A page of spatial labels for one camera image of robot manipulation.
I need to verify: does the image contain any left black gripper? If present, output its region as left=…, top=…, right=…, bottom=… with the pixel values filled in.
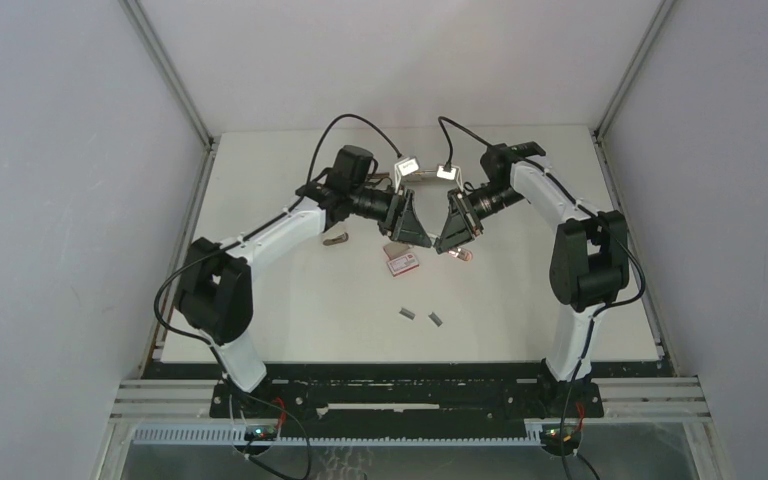
left=348, top=183, right=430, bottom=249

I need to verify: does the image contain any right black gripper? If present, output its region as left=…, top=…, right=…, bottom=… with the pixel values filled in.
left=439, top=183, right=527, bottom=253

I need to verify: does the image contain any red white staple box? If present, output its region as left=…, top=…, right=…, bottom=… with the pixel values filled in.
left=387, top=253, right=420, bottom=277

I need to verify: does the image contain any silver staple strip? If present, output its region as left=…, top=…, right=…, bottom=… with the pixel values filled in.
left=428, top=312, right=443, bottom=327
left=399, top=307, right=416, bottom=320

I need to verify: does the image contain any staple box tray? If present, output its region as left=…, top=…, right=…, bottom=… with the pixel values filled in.
left=383, top=242, right=411, bottom=260

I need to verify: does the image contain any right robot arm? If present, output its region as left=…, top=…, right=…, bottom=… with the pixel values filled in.
left=433, top=142, right=630, bottom=416

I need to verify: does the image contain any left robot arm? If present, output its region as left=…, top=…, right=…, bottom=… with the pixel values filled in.
left=173, top=145, right=432, bottom=417

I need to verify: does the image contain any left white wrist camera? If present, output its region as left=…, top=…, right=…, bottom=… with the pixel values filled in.
left=392, top=156, right=420, bottom=191

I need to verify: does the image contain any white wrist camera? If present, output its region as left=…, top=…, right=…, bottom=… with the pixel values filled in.
left=392, top=156, right=420, bottom=191
left=435, top=164, right=463, bottom=190

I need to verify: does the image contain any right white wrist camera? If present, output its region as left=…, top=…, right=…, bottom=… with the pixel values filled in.
left=435, top=164, right=463, bottom=190

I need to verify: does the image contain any left black camera cable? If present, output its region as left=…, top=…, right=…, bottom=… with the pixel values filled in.
left=153, top=113, right=404, bottom=346

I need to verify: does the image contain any black camera cable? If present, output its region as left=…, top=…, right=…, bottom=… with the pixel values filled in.
left=153, top=113, right=404, bottom=346
left=436, top=115, right=646, bottom=425

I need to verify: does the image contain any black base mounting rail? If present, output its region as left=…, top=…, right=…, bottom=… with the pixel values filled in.
left=117, top=361, right=673, bottom=440

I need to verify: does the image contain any right black camera cable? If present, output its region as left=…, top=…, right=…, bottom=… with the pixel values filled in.
left=436, top=115, right=646, bottom=425

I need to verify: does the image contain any right controller board with wires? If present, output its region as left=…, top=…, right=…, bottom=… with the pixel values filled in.
left=539, top=401, right=600, bottom=479

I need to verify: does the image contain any controller board with wires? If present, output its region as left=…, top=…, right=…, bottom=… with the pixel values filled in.
left=539, top=401, right=600, bottom=479
left=228, top=393, right=313, bottom=480

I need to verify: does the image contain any left controller board with wires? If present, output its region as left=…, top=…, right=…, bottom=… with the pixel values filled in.
left=228, top=393, right=313, bottom=480

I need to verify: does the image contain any white slotted cable duct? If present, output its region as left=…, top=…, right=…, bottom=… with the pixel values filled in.
left=133, top=423, right=544, bottom=448

